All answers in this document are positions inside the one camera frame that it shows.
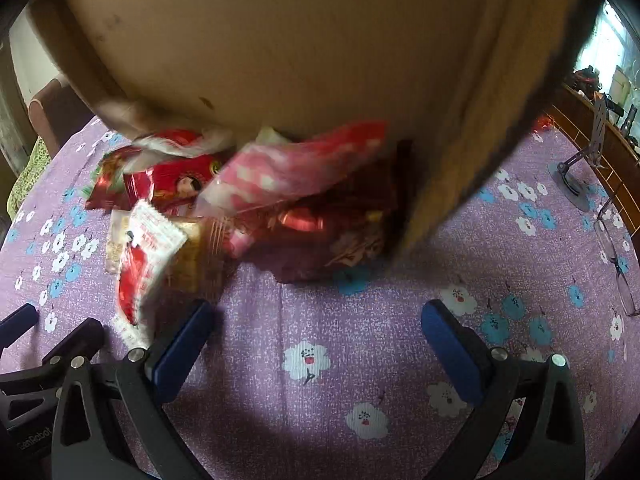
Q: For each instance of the white red snack packet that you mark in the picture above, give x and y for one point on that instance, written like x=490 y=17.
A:
x=145 y=260

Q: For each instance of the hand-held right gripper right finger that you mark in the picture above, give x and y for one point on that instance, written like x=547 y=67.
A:
x=450 y=350

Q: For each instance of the red green snack packet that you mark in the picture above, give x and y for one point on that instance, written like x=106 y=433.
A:
x=105 y=180

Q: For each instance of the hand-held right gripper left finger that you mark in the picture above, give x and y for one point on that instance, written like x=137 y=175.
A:
x=185 y=345

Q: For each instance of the pink white checked packet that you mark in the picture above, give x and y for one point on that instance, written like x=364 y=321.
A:
x=300 y=165

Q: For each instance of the brown armchair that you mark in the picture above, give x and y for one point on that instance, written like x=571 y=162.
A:
x=47 y=110

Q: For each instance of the pink snack packet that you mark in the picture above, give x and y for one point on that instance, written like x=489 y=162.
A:
x=237 y=240

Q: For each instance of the dark red foil packet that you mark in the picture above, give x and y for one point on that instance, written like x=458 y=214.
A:
x=350 y=250
x=300 y=220
x=542 y=124

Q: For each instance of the eyeglasses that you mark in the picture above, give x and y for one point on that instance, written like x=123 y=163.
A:
x=607 y=242

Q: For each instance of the green patterned cushion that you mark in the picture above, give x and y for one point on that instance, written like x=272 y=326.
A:
x=27 y=175

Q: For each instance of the purple floral tablecloth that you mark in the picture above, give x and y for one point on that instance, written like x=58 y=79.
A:
x=310 y=310

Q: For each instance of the wall mirror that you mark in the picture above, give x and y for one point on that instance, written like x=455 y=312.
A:
x=615 y=45

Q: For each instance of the metal phone stand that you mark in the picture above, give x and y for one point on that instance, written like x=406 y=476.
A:
x=575 y=192

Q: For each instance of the cardboard box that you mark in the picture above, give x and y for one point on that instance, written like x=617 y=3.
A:
x=300 y=35

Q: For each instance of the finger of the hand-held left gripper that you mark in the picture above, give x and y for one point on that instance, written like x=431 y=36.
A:
x=20 y=322
x=80 y=340

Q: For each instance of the golden cake packet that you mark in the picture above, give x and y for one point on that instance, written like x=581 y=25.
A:
x=195 y=260

